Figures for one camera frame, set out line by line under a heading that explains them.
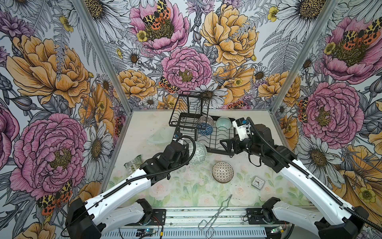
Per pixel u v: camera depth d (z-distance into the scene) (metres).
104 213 0.41
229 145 0.64
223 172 0.87
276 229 0.72
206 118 1.10
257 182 0.84
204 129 0.81
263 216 0.69
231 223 0.73
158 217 0.75
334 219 0.38
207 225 0.72
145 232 0.71
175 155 0.56
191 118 1.14
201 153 0.78
